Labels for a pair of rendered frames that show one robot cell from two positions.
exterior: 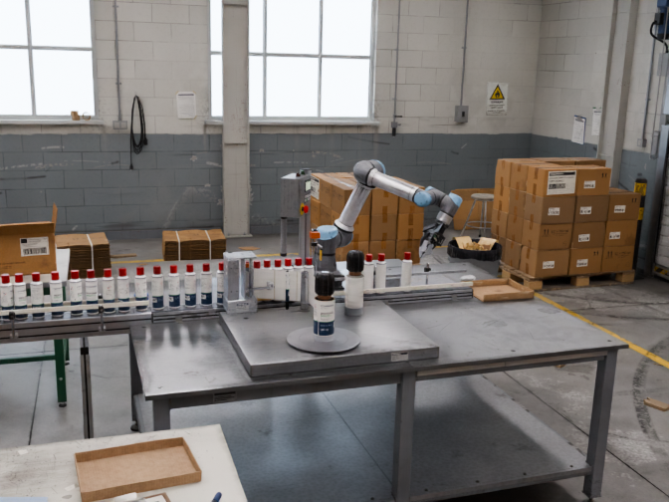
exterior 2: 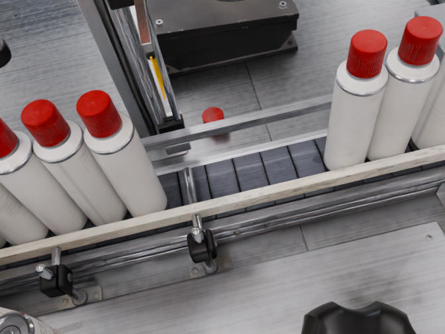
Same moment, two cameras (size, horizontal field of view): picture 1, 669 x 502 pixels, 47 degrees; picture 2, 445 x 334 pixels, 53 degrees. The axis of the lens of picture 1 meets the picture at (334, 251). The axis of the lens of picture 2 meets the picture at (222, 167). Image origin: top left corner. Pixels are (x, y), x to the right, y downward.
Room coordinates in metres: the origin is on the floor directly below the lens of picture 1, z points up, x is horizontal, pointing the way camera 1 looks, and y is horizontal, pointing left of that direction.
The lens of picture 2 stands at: (3.39, -0.06, 1.38)
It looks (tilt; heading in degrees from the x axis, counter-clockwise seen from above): 57 degrees down; 17
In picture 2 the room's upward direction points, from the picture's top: 12 degrees counter-clockwise
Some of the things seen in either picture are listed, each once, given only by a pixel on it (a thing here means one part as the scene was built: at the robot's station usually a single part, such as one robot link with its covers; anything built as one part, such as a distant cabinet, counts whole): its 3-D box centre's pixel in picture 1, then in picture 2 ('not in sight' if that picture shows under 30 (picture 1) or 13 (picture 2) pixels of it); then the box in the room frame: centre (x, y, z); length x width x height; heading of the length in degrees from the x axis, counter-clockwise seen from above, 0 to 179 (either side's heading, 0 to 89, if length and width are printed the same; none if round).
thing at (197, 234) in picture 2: not in sight; (204, 250); (3.57, 0.04, 0.89); 0.03 x 0.03 x 0.12; 19
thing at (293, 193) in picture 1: (296, 195); not in sight; (3.70, 0.19, 1.38); 0.17 x 0.10 x 0.19; 164
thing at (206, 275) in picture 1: (206, 284); not in sight; (3.47, 0.60, 0.98); 0.05 x 0.05 x 0.20
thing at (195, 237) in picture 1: (193, 244); not in sight; (7.96, 1.50, 0.11); 0.65 x 0.54 x 0.22; 105
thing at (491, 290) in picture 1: (496, 289); not in sight; (3.98, -0.88, 0.85); 0.30 x 0.26 x 0.04; 109
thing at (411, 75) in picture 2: (368, 274); (399, 99); (3.73, -0.17, 0.98); 0.05 x 0.05 x 0.20
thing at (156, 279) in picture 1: (157, 287); not in sight; (3.40, 0.81, 0.98); 0.05 x 0.05 x 0.20
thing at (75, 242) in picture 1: (74, 256); not in sight; (7.13, 2.49, 0.16); 0.65 x 0.54 x 0.32; 112
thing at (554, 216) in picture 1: (562, 220); not in sight; (7.42, -2.24, 0.57); 1.20 x 0.85 x 1.14; 110
